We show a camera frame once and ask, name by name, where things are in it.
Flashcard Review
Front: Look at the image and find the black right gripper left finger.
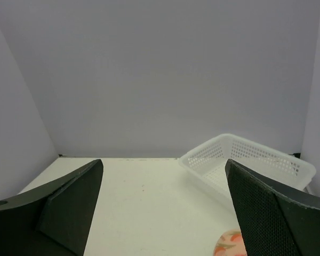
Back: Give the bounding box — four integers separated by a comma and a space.
0, 159, 103, 255

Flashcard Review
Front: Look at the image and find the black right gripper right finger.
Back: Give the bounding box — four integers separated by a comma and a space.
225, 159, 320, 255

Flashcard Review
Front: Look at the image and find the pink tulip-print laundry bag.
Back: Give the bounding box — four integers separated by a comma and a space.
213, 229, 247, 256

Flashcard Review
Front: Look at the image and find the white plastic mesh basket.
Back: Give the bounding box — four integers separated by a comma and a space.
179, 133, 317, 210

